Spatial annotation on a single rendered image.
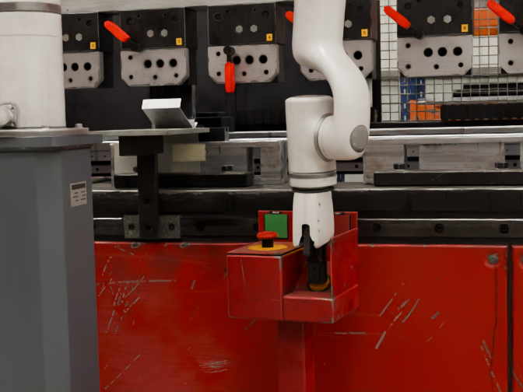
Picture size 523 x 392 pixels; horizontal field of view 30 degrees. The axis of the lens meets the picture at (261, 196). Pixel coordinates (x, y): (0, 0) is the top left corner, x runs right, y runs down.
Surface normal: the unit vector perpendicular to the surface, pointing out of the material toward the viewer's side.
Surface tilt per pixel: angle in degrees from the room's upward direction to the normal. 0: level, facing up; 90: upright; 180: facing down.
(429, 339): 90
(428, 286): 90
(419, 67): 90
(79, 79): 90
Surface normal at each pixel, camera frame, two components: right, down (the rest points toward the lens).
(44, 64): 0.70, 0.04
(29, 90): 0.33, 0.07
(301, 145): -0.58, 0.19
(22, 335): -0.23, 0.08
